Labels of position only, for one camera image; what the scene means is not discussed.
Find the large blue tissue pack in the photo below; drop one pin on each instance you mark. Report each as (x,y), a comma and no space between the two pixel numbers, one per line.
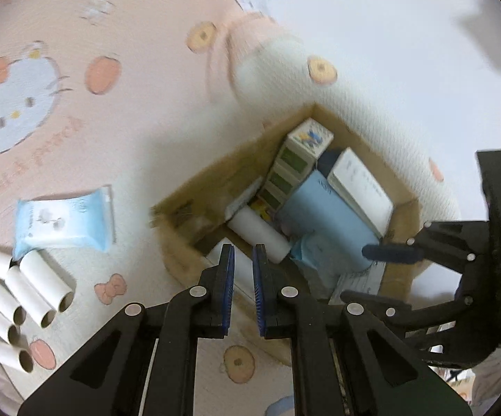
(320,212)

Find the white flat box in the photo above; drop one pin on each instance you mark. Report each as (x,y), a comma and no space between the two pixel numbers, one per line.
(359,186)

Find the printed paper sheet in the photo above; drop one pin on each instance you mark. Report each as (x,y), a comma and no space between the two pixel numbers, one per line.
(359,281)

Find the cartoon print white box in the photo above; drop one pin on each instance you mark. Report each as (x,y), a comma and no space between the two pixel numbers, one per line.
(309,136)

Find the brown cardboard box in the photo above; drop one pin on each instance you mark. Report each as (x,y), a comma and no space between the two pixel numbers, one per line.
(176,242)

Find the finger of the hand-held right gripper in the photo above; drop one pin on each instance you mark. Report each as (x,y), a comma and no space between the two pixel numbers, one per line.
(389,253)
(406,316)

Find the pink cartoon printed blanket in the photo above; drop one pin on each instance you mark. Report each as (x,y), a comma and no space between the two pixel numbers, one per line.
(146,73)

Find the pile of paper tubes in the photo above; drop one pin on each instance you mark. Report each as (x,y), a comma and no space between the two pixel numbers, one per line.
(38,281)

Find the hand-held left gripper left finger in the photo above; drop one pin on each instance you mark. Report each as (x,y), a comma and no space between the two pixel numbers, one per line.
(226,286)

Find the green panel white carton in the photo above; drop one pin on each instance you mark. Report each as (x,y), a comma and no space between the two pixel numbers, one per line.
(294,164)

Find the small blue wipes pack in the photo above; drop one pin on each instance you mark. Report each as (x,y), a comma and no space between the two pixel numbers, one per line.
(315,255)

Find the dark navy item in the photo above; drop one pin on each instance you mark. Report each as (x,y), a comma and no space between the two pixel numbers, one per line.
(329,160)

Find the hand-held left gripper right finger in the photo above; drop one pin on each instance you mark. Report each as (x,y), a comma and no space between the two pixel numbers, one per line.
(259,290)

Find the small yellow item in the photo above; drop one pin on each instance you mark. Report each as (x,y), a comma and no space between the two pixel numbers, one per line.
(262,210)

